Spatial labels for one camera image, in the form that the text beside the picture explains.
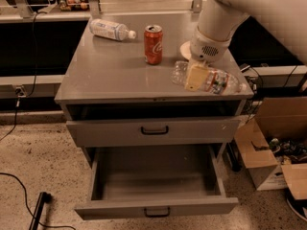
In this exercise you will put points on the clear plastic water bottle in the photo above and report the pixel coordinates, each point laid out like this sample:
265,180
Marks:
218,82

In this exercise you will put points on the upper grey drawer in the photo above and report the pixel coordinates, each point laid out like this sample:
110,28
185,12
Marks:
152,132

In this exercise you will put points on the black bar on floor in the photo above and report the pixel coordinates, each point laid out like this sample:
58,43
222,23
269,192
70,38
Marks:
43,199

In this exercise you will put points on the open lower grey drawer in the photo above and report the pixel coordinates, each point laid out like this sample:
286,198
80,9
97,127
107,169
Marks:
155,182

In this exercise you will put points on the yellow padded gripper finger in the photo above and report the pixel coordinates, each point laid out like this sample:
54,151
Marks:
195,76

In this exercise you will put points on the open cardboard box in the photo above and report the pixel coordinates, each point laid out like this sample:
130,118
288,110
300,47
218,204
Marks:
271,145

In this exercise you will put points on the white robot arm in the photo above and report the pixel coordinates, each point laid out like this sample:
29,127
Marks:
286,20

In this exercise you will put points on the red cola can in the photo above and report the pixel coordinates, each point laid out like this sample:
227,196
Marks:
153,44

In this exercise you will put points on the white labelled plastic bottle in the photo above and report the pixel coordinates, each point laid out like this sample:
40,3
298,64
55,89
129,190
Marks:
111,30

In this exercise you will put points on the grey metal drawer cabinet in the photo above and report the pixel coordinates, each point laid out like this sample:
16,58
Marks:
109,80

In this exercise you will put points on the white paper bowl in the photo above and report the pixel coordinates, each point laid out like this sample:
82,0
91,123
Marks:
185,50

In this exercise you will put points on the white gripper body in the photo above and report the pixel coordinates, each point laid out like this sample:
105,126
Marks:
206,49

